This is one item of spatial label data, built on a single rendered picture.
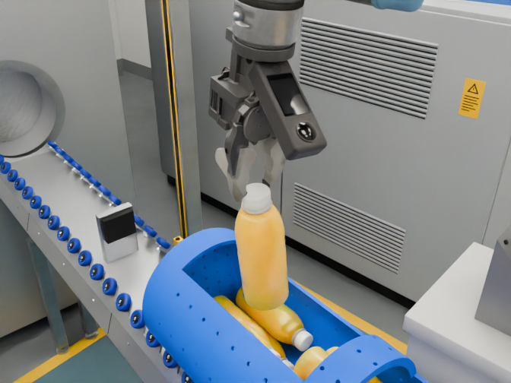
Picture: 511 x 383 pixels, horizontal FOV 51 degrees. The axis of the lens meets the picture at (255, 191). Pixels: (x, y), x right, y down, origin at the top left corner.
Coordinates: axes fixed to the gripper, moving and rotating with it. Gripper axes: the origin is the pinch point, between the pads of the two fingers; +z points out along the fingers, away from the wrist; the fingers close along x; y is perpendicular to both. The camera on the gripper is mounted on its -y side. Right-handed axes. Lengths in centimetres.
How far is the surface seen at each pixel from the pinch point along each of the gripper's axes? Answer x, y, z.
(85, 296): 6, 59, 74
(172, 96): -34, 86, 33
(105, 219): -2, 63, 53
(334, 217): -133, 94, 125
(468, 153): -143, 46, 61
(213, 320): 0.1, 6.6, 32.8
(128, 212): -9, 63, 53
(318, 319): -23.6, 2.6, 42.7
